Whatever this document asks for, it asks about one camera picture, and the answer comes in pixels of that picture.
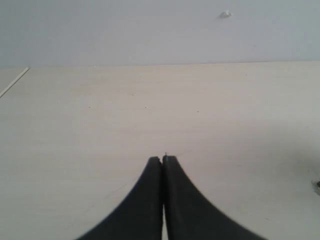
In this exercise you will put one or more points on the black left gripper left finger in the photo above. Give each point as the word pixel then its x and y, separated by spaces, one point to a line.
pixel 140 214

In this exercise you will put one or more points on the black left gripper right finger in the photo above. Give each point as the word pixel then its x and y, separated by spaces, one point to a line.
pixel 189 215

